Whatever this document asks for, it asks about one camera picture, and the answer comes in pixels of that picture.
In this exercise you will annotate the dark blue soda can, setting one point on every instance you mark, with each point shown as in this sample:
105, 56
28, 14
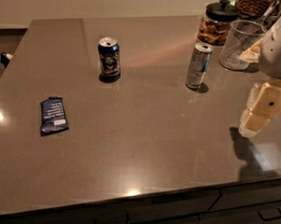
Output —
108, 50

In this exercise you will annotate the yellow snack packet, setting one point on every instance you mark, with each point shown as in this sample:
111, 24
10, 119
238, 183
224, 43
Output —
251, 55

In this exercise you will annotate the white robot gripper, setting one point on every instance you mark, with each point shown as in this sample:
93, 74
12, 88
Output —
278, 53

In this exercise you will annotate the silver blue redbull can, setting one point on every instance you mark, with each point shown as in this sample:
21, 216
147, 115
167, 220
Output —
199, 62

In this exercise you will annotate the black object at table edge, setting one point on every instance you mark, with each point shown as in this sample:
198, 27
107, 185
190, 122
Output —
5, 59

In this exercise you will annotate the glass jar of nuts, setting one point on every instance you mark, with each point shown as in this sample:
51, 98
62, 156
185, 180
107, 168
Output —
257, 8

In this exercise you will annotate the clear plastic cup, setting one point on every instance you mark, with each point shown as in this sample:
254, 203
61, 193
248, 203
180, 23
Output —
241, 36

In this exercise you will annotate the glass jar with black lid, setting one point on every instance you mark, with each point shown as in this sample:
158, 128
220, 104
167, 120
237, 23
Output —
216, 22

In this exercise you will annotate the blue snack bar wrapper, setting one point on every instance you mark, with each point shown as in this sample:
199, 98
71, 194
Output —
53, 116

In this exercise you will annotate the dark drawer cabinet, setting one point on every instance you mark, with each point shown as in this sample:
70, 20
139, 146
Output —
248, 203

